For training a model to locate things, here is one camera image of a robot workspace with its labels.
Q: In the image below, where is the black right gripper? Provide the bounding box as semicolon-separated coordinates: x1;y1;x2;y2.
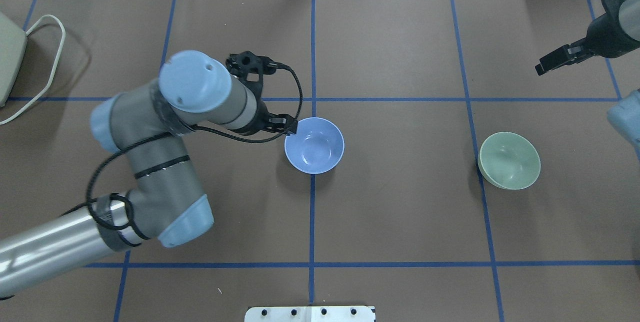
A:
535;14;632;76

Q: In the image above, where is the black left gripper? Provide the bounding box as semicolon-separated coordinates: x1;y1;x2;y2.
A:
245;97;298;136

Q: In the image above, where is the blue bowl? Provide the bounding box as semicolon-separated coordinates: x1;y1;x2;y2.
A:
284;117;346;175

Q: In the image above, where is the green bowl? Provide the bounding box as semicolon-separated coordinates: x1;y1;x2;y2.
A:
477;132;542;190

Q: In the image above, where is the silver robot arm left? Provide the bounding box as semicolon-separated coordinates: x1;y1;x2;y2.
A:
1;50;303;300

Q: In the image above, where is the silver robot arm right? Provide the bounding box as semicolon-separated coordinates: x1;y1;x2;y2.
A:
535;0;639;152

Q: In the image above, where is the cream toaster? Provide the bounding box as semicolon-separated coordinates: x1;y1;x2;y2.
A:
0;13;27;107

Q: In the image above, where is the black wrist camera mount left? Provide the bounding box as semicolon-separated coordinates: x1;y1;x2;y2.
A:
224;51;290;87

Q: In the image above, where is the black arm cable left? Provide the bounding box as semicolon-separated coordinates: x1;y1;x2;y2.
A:
86;64;304;242

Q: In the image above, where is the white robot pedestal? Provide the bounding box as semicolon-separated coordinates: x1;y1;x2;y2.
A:
244;305;377;321

